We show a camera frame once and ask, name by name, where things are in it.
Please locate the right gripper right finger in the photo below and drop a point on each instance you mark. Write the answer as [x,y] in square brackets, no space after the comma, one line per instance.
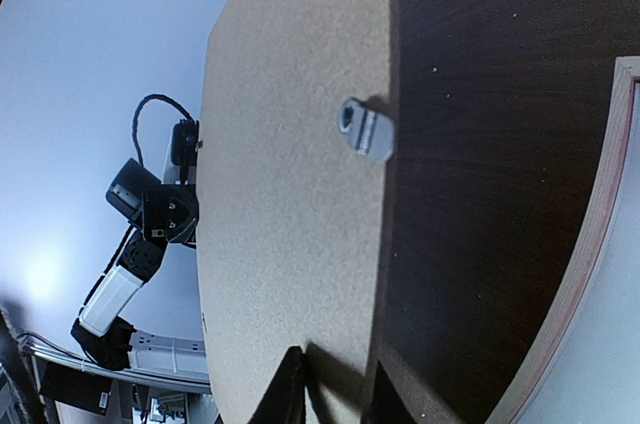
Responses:
[386,406]

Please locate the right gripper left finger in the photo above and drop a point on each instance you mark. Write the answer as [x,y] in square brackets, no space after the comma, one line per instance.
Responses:
[284,400]

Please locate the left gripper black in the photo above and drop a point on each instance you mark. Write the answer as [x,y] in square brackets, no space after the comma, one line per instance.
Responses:
[170,214]

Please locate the brown backing board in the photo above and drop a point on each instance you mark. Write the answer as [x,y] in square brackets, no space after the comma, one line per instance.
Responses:
[291,216]

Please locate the pink wooden picture frame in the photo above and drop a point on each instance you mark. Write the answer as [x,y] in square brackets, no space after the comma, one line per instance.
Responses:
[583,263]

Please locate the dalmatian dog photo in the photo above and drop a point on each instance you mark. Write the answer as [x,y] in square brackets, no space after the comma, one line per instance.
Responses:
[595,378]

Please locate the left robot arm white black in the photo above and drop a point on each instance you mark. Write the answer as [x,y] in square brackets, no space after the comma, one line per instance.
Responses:
[135,261]

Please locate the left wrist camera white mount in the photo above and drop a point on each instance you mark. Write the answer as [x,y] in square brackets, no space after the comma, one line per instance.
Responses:
[181,158]

